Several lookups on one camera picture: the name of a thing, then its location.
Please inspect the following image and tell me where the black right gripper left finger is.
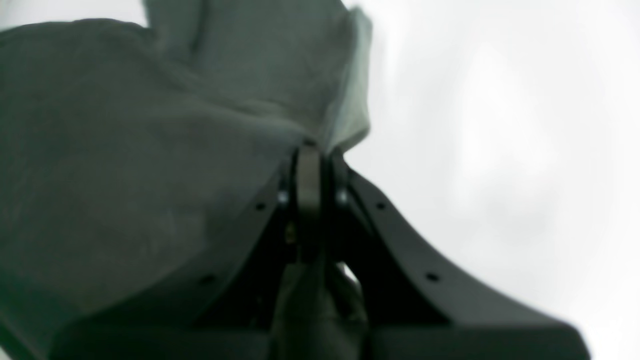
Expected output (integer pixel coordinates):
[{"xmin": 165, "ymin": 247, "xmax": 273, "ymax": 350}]
[{"xmin": 50, "ymin": 145, "xmax": 321, "ymax": 360}]

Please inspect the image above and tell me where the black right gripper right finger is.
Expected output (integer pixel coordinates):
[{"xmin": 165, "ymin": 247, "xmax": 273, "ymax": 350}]
[{"xmin": 327, "ymin": 152, "xmax": 590, "ymax": 360}]

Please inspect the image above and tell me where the dark grey t-shirt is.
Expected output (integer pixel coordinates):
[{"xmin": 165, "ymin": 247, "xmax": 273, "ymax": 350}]
[{"xmin": 0, "ymin": 0, "xmax": 372, "ymax": 360}]

